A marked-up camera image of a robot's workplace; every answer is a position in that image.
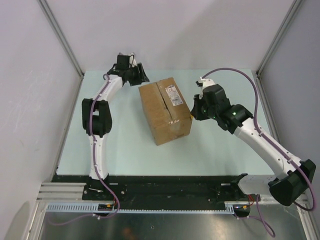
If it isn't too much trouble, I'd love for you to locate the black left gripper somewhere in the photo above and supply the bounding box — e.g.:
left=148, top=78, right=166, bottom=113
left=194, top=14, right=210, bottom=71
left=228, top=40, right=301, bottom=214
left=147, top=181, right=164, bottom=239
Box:
left=125, top=63, right=149, bottom=87

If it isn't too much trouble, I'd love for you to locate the brown cardboard express box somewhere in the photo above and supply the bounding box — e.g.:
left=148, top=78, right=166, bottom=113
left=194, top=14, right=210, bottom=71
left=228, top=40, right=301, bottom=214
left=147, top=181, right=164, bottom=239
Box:
left=138, top=77, right=193, bottom=146

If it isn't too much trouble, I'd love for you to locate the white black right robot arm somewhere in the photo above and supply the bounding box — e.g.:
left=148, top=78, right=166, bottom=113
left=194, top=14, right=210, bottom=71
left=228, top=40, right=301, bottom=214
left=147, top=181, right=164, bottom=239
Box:
left=191, top=82, right=316, bottom=206

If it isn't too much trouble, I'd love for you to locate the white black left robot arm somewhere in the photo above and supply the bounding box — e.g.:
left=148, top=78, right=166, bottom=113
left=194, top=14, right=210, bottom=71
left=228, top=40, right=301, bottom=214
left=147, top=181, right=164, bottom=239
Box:
left=81, top=52, right=150, bottom=181

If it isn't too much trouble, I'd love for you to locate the white shipping label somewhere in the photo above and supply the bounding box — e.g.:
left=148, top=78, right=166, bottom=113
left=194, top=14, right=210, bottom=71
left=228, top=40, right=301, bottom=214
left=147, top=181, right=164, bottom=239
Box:
left=165, top=84, right=184, bottom=107

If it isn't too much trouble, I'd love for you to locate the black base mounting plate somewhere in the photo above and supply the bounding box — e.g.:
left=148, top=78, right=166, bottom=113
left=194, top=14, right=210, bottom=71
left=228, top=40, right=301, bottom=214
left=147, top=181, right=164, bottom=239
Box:
left=51, top=174, right=248, bottom=202

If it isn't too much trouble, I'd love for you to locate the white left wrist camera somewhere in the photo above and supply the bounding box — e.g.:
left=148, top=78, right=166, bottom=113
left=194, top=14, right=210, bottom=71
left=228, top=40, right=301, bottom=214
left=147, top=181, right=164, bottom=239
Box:
left=117, top=52, right=137, bottom=68

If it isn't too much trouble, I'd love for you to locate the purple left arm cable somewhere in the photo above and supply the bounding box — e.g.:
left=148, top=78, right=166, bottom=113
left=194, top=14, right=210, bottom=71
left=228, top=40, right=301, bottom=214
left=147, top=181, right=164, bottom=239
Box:
left=47, top=73, right=121, bottom=226

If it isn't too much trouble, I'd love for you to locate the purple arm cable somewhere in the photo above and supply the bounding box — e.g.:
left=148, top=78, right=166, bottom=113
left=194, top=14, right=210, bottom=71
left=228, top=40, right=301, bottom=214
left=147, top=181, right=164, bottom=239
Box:
left=47, top=73, right=121, bottom=226
left=201, top=67, right=315, bottom=238

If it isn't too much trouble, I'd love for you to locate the left aluminium frame post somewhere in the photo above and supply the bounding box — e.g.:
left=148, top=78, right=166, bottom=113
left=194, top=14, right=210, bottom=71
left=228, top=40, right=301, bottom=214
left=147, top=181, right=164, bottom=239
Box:
left=37, top=0, right=84, bottom=78

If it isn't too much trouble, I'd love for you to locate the aluminium frame post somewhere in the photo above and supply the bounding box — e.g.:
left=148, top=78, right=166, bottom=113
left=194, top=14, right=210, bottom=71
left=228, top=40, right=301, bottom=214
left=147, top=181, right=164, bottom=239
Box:
left=257, top=0, right=305, bottom=73
left=37, top=0, right=84, bottom=78

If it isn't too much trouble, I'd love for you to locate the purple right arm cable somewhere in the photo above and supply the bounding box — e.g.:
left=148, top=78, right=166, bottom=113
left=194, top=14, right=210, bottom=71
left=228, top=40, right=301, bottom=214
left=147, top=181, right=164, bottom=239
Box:
left=201, top=67, right=315, bottom=238

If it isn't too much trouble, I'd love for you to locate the right aluminium frame post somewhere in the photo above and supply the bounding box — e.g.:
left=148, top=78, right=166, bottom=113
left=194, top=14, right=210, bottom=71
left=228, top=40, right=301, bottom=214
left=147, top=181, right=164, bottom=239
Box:
left=257, top=0, right=305, bottom=73

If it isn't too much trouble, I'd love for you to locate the aluminium frame rail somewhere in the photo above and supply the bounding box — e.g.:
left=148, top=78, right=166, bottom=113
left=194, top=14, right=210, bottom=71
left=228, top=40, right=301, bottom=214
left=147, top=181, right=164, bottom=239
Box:
left=36, top=182, right=85, bottom=203

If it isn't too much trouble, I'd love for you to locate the grey slotted cable duct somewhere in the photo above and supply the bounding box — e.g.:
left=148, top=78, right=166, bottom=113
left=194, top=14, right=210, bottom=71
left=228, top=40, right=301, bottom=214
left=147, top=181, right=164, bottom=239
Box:
left=46, top=202, right=235, bottom=215

